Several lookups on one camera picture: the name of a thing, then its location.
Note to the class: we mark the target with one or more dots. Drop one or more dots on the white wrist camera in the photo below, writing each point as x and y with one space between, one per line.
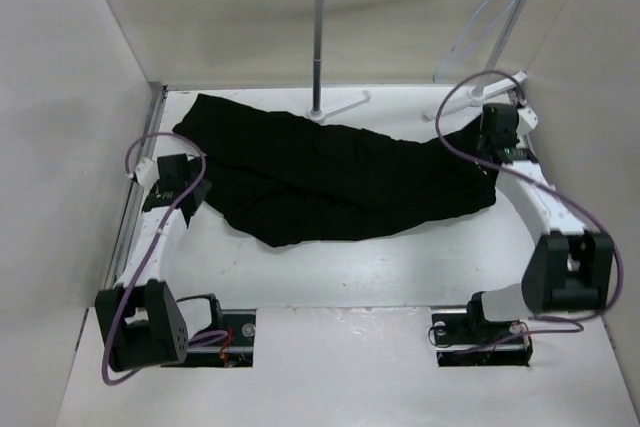
145 173
527 121

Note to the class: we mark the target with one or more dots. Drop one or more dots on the black trousers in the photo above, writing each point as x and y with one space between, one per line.
286 180

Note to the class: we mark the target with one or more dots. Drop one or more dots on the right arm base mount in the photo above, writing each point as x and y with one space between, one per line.
460 344

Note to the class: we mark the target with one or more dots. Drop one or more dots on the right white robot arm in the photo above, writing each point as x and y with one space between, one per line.
569 269

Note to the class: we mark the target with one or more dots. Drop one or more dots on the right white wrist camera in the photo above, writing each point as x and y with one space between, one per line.
527 121

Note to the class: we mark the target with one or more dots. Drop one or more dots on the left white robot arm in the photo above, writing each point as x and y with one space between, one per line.
141 322

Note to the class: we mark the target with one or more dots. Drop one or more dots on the light blue plastic hanger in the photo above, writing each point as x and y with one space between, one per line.
480 25

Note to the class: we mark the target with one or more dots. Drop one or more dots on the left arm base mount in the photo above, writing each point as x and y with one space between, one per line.
236 350

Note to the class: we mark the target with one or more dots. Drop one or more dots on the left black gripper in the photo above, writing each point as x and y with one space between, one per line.
200 193

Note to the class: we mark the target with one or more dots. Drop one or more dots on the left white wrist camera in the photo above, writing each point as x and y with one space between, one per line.
145 173

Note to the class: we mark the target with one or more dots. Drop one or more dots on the white metal clothes rack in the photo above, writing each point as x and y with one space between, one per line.
320 37

